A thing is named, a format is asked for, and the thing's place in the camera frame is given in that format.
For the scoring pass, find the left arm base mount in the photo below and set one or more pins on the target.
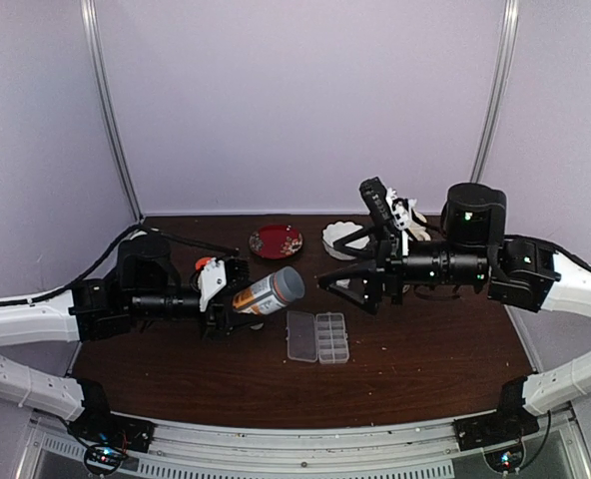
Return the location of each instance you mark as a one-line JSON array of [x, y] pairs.
[[109, 441]]

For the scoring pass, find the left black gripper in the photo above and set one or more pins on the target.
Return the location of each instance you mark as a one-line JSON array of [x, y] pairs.
[[231, 321]]

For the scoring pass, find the right aluminium frame post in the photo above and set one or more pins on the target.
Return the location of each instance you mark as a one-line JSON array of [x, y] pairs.
[[503, 64]]

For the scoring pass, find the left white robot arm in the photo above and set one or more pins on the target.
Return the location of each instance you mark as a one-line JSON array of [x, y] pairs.
[[143, 285]]

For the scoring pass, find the cream ribbed mug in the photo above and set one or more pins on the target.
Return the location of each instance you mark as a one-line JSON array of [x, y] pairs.
[[416, 227]]

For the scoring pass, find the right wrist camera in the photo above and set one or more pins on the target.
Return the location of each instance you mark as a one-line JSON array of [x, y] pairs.
[[387, 209]]

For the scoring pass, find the orange capped pill bottle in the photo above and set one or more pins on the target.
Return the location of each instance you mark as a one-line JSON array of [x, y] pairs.
[[205, 263]]

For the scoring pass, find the white patterned rice bowl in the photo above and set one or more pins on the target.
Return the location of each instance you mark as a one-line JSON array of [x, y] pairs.
[[136, 234]]

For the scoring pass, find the red floral plate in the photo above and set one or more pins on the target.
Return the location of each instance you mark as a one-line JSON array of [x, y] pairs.
[[275, 242]]

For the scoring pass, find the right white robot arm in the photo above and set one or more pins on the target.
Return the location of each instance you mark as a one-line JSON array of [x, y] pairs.
[[474, 250]]

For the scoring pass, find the left aluminium frame post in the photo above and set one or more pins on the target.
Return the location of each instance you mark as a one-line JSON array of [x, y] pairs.
[[94, 41]]

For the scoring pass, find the front aluminium rail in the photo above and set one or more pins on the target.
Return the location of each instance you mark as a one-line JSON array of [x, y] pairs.
[[423, 449]]

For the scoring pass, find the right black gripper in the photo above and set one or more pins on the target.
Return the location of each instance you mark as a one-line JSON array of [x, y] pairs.
[[388, 262]]

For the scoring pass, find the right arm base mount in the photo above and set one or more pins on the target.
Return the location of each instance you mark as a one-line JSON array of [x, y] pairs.
[[500, 438]]

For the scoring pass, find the aluminium frame post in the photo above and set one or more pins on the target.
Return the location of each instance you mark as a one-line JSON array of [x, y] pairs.
[[503, 64], [94, 41]]

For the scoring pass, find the grey capped orange label bottle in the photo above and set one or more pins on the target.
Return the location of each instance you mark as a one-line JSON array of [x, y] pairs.
[[270, 294]]

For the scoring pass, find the clear plastic pill organizer box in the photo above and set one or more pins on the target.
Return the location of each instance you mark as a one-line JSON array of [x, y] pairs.
[[318, 338]]

